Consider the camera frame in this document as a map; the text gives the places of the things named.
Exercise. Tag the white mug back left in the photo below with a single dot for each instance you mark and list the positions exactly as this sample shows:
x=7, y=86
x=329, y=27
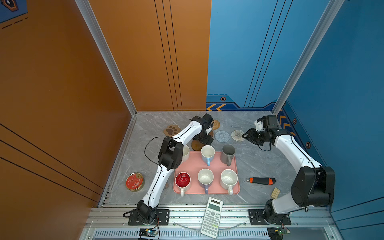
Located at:
x=186, y=153

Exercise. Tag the light blue mug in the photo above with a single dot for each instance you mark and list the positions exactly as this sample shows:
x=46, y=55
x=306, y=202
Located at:
x=207, y=154

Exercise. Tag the left circuit board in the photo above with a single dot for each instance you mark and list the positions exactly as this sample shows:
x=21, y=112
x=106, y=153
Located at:
x=148, y=234

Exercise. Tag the orange black utility knife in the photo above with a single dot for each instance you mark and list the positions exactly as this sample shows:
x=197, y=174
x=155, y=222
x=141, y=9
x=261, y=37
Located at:
x=261, y=181

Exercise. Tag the small wooden block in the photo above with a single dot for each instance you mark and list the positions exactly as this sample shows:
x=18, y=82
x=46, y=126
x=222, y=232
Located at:
x=275, y=193

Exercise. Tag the matte brown wooden coaster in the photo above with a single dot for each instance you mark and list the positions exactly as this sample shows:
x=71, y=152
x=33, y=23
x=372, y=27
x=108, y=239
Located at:
x=197, y=145

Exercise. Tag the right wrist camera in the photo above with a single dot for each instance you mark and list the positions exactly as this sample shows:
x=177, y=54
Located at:
x=259, y=126

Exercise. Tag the cream mug front right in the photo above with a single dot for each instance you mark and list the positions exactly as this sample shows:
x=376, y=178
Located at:
x=228, y=180

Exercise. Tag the right circuit board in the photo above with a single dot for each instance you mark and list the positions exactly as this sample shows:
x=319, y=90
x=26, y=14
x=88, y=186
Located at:
x=278, y=234

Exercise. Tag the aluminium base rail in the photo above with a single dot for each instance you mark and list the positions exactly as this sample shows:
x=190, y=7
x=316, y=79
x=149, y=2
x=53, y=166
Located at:
x=198, y=222

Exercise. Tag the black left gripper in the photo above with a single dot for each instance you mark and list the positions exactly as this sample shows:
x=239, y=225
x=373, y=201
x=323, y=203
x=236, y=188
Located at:
x=206, y=141

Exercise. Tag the circuit board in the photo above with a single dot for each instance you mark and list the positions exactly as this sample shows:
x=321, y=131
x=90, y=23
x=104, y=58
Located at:
x=148, y=234
x=278, y=234

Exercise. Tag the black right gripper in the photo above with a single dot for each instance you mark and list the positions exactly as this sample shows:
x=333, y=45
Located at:
x=250, y=136

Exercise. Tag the aluminium frame post right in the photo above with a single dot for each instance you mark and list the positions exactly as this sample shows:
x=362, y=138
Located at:
x=319, y=32

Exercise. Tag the red round tin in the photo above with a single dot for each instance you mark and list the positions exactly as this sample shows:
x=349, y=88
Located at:
x=135, y=182

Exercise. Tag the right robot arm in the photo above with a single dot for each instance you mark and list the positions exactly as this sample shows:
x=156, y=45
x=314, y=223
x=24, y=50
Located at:
x=314, y=184

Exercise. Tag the white calculator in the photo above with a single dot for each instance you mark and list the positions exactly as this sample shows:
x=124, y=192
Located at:
x=212, y=218

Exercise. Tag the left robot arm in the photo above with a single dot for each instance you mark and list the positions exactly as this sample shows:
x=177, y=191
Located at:
x=169, y=158

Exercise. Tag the grey mug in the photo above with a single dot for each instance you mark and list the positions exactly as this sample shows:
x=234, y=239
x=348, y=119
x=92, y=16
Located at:
x=227, y=155

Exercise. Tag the pink tray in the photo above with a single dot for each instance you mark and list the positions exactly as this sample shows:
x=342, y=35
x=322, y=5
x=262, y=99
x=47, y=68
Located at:
x=194, y=164

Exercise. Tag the light blue rope coaster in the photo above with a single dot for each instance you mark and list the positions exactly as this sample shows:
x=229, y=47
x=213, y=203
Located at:
x=222, y=136

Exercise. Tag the cork paw print coaster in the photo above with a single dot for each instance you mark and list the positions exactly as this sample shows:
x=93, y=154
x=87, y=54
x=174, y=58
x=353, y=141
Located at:
x=172, y=130

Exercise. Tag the aluminium frame post left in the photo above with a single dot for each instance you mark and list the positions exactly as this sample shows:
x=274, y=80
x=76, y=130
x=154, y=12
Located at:
x=101, y=42

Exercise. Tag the red inside mug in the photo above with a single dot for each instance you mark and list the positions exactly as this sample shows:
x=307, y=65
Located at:
x=183, y=182

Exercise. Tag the white mug purple handle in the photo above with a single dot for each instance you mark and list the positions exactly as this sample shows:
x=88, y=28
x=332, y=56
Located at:
x=205, y=178

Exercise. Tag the woven rattan coaster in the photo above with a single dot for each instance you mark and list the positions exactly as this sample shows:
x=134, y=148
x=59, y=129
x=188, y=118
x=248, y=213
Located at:
x=216, y=125

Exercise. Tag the aluminium frame post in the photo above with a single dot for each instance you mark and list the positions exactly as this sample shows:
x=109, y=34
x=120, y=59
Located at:
x=319, y=32
x=101, y=42

